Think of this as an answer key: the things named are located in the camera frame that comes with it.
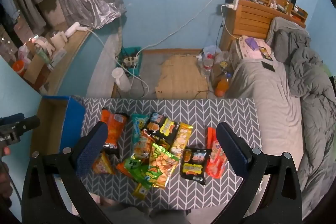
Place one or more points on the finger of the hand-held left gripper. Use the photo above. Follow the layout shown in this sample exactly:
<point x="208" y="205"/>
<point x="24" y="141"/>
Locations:
<point x="11" y="118"/>
<point x="29" y="123"/>

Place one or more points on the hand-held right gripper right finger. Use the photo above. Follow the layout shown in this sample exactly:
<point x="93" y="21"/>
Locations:
<point x="231" y="150"/>

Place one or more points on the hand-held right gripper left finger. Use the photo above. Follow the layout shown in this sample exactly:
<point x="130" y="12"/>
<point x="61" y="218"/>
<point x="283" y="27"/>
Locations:
<point x="92" y="150"/>

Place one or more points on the red-orange snack packet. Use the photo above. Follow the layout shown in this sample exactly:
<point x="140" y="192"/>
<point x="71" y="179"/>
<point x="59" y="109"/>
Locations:
<point x="215" y="153"/>

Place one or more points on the small orange snack packet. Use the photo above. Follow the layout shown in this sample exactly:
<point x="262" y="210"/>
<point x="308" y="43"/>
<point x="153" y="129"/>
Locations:
<point x="101" y="165"/>

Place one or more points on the blue-rimmed cardboard box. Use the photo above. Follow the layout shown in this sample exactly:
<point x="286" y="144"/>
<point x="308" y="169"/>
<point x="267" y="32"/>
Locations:
<point x="50" y="121"/>

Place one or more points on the large orange chip bag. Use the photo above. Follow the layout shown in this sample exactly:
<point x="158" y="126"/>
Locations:
<point x="113" y="129"/>

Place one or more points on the black noodle snack packet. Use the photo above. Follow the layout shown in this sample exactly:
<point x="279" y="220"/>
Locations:
<point x="194" y="163"/>
<point x="160" y="127"/>

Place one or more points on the green snack packet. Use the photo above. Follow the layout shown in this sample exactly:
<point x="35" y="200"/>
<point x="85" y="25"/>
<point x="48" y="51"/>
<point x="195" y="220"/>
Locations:
<point x="136" y="167"/>

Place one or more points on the yellow biscuit packet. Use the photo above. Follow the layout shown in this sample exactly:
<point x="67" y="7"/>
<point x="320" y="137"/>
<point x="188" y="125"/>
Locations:
<point x="181" y="138"/>

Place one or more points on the orange cartoon crisps packet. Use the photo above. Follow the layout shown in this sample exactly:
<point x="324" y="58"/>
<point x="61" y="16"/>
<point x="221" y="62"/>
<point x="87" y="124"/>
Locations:
<point x="143" y="146"/>

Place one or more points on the teal snack packet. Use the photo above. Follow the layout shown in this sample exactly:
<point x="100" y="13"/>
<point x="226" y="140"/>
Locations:
<point x="137" y="121"/>

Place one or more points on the green packet with orange puffs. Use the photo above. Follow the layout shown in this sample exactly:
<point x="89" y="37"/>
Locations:
<point x="163" y="163"/>

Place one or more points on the person's left hand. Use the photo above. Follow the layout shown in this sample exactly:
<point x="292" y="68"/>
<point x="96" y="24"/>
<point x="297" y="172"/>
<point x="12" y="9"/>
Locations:
<point x="4" y="187"/>

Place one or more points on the white plastic bag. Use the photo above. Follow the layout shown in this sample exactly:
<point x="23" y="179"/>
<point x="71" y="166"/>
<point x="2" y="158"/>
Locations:
<point x="19" y="67"/>

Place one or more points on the brown cardboard box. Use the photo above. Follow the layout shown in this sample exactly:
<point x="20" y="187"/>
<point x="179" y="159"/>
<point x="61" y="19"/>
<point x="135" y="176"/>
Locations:
<point x="36" y="69"/>

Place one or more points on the orange drink bottle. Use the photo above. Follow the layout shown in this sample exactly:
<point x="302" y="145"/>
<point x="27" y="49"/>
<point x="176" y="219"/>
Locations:
<point x="223" y="87"/>

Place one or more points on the white carton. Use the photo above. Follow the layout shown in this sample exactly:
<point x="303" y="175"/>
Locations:
<point x="58" y="56"/>

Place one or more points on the white cylindrical pitcher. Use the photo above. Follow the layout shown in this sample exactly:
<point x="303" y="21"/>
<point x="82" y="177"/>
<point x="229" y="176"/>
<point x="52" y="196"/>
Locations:
<point x="121" y="79"/>

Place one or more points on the brown jar yellow lid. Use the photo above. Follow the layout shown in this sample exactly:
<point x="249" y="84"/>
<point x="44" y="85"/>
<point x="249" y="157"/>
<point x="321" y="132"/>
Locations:
<point x="223" y="65"/>

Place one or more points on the clear red-capped bottle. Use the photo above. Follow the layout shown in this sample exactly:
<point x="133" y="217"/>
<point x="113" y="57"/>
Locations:
<point x="207" y="65"/>

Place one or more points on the brown cardboard floor sheet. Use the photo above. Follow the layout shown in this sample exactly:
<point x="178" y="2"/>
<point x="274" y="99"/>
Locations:
<point x="181" y="77"/>

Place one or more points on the black phone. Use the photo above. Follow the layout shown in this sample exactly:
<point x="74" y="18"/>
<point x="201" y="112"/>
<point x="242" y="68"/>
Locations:
<point x="268" y="66"/>

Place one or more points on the grey duvet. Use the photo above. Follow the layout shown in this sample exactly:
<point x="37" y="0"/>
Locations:
<point x="315" y="98"/>

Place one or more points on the white patterned storage bag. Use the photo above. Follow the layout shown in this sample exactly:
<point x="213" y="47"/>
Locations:
<point x="240" y="49"/>

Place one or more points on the white hair dryer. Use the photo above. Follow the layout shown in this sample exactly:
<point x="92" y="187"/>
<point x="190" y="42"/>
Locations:
<point x="72" y="29"/>

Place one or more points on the purple cloth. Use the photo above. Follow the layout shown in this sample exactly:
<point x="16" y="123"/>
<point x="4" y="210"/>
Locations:
<point x="251" y="43"/>

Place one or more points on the grey pillow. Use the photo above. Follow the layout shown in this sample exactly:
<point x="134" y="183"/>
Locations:
<point x="281" y="37"/>

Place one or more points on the wooden headboard shelf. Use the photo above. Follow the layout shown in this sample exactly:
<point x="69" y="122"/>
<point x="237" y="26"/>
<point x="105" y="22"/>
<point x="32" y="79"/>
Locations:
<point x="252" y="19"/>

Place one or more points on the black bottle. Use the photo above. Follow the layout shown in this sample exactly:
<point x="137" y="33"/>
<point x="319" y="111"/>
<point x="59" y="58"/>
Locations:
<point x="294" y="3"/>

